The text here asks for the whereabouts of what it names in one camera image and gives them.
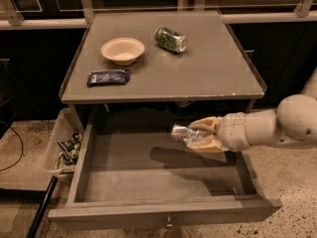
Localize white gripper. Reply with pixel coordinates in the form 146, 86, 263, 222
187, 112, 251, 154

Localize silver blue redbull can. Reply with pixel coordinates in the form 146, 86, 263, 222
171, 124, 210, 145

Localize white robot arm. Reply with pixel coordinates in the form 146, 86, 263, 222
187, 68, 317, 153

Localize open grey top drawer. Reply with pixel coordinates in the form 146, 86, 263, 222
49, 122, 281, 230

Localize green soda can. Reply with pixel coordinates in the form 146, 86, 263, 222
155, 27, 186, 54

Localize grey wooden cabinet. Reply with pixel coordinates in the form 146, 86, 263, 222
58, 11, 267, 134

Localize blue snack packet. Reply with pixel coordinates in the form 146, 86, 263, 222
87, 69, 130, 87

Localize beige paper bowl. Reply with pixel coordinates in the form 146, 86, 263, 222
101, 38, 145, 65

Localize snack packets in bin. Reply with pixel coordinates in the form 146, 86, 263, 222
57, 131, 82, 166

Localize clear plastic bin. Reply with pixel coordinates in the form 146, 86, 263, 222
45, 108, 83, 177

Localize black floor bar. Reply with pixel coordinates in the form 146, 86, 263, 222
26, 176, 58, 238

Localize metal drawer handle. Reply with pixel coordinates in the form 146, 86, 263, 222
164, 215, 174, 229

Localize metal railing frame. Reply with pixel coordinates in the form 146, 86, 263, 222
0, 0, 317, 29

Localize black cable on floor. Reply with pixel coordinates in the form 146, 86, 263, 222
0, 121, 25, 173

